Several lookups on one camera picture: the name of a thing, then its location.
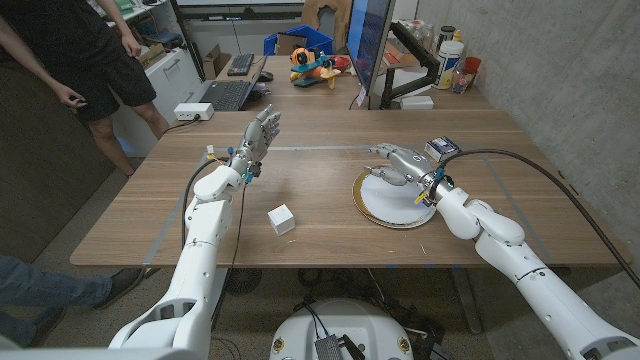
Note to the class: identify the person's right hand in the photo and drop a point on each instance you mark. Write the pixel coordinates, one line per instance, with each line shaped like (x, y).
(69, 96)

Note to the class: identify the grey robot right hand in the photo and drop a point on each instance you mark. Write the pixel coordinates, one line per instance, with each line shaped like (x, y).
(410, 165)

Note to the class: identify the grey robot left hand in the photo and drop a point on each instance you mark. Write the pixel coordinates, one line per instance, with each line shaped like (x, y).
(257, 140)

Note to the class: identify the person's left hand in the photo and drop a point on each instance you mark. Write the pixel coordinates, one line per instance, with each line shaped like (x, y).
(131, 46)

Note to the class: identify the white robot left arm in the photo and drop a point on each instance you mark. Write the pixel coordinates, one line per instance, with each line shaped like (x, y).
(200, 250)

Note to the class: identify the person's right forearm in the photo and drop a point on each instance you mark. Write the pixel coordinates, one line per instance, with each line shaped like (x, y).
(27, 52)

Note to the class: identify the person's left forearm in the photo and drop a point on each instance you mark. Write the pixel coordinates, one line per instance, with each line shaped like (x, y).
(116, 20)

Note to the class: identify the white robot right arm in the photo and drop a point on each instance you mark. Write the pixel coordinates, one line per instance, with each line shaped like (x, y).
(550, 295)

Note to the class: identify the gold-rimmed white paper plate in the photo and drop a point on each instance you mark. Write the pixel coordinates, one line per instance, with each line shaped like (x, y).
(390, 205)

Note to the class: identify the white cube block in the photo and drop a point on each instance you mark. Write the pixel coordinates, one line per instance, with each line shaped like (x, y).
(281, 220)

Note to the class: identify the small cardboard box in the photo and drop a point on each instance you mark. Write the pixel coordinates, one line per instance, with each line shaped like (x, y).
(152, 54)

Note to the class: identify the small blue white box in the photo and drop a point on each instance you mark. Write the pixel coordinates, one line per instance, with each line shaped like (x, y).
(442, 148)

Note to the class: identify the white drawer cabinet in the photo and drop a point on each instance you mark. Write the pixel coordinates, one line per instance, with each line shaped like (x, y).
(170, 75)

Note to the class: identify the open black laptop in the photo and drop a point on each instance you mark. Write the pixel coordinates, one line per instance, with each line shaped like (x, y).
(227, 95)

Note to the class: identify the person in black clothes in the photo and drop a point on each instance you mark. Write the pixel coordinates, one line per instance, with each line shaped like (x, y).
(75, 40)

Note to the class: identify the flat white box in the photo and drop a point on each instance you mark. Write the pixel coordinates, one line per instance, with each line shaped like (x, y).
(416, 102)

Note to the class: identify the black computer mouse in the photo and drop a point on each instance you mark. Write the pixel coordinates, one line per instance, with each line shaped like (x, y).
(265, 76)

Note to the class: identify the white power strip box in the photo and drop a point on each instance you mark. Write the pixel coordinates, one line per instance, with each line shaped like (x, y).
(193, 111)

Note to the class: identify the black keyboard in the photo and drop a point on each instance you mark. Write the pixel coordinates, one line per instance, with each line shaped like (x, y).
(241, 64)

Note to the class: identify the dark brown partition panel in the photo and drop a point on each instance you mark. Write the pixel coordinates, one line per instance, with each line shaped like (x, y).
(40, 175)

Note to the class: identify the open cardboard box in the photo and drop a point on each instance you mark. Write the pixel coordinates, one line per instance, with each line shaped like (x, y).
(215, 62)

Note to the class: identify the slanted silver tape strip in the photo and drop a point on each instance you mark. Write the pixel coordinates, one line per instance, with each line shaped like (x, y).
(167, 225)
(497, 181)

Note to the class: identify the colourful toy airplane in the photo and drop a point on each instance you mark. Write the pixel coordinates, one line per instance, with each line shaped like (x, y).
(312, 67)

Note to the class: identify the clear glass jar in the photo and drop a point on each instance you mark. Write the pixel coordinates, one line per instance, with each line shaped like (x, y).
(461, 81)

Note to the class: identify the white canister blue label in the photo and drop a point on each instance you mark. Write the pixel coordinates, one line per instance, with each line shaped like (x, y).
(447, 65)

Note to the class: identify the red bowl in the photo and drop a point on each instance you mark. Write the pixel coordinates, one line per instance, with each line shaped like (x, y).
(344, 62)

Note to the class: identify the blue plastic bin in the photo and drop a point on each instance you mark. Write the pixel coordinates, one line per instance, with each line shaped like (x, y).
(315, 37)

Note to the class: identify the red cup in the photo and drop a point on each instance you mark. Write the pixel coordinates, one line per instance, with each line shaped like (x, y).
(472, 65)

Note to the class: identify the flat panel monitor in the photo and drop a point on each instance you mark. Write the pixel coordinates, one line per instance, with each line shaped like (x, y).
(370, 40)

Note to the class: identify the dark-lid jar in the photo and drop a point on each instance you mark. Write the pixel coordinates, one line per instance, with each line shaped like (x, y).
(446, 32)

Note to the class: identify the yellow bottle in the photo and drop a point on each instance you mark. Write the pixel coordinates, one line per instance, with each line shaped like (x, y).
(457, 36)

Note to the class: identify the round black fan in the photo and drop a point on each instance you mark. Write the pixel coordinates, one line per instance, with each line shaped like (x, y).
(242, 281)

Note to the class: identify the grey table leg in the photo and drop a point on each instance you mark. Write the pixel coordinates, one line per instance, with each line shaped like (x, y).
(466, 300)

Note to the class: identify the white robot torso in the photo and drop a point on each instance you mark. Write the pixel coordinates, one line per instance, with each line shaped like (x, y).
(350, 320)

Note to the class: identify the person in blue jeans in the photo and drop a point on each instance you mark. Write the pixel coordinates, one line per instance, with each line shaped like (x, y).
(50, 290)

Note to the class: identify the grey finned module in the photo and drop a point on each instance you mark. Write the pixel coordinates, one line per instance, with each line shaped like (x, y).
(328, 349)

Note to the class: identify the whiteboard with black frame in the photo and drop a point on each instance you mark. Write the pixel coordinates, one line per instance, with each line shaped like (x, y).
(187, 35)

